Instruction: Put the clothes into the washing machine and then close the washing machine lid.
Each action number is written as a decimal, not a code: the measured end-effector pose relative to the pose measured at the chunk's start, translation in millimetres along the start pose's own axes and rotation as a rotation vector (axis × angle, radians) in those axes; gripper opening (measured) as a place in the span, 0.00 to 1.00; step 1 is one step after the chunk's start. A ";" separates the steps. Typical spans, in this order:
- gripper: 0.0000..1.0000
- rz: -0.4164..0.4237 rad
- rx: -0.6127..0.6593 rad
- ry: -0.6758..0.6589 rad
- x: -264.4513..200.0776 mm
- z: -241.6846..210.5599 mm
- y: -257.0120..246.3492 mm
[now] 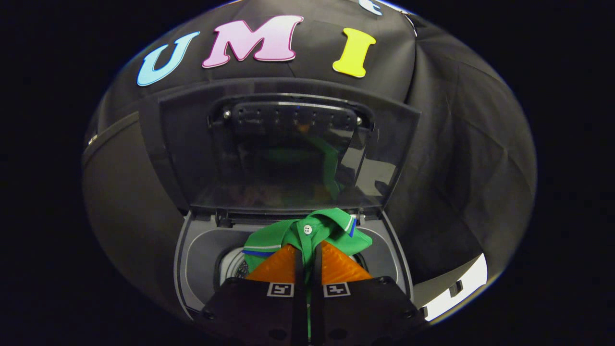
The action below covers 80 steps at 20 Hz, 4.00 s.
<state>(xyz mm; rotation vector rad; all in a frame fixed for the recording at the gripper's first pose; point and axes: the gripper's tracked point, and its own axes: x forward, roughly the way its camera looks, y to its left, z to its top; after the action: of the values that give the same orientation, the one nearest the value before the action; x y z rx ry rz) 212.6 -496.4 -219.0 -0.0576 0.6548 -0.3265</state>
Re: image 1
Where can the grey washing machine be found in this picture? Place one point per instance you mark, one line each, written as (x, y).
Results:
(202, 259)

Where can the silver clip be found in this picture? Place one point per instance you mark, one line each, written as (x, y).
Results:
(92, 139)

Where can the dark glass washing machine lid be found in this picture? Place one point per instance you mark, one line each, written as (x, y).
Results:
(288, 158)

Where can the white black patterned sheet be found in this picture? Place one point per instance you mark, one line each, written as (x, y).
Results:
(456, 288)

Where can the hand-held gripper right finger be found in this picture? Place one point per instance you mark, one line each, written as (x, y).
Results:
(317, 269)

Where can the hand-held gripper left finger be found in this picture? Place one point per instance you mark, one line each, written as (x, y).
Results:
(300, 269)

